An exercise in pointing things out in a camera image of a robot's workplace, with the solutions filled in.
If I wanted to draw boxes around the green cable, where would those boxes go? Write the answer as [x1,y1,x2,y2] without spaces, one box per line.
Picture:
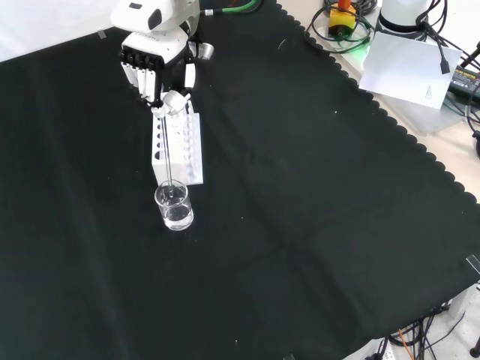
[200,0,263,17]

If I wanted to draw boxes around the black power adapter yellow label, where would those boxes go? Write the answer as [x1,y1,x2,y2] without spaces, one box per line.
[448,64,480,95]

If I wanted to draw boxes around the white test tube rack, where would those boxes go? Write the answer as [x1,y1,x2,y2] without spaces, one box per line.
[151,100,206,188]

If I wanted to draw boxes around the black bench cloth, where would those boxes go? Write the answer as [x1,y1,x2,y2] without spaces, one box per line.
[0,0,480,360]

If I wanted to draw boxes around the clear glass beaker with water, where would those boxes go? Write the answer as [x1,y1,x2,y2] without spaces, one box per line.
[154,180,195,232]

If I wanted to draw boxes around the black cable with flat plug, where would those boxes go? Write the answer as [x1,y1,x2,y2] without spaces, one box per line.
[419,0,452,75]

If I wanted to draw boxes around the orange cable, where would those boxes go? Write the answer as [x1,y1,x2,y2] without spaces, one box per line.
[397,328,416,360]

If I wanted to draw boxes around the yellow stop button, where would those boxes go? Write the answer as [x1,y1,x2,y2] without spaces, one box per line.
[326,0,357,39]

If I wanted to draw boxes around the pale white board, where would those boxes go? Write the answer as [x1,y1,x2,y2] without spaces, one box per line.
[358,28,463,110]

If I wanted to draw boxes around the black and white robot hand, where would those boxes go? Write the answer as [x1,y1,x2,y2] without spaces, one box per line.
[119,28,215,119]

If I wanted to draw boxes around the clear glass rod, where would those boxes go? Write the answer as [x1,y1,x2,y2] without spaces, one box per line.
[162,114,176,199]

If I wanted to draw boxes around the white power strip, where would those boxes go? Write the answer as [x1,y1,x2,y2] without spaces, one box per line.
[369,337,395,360]

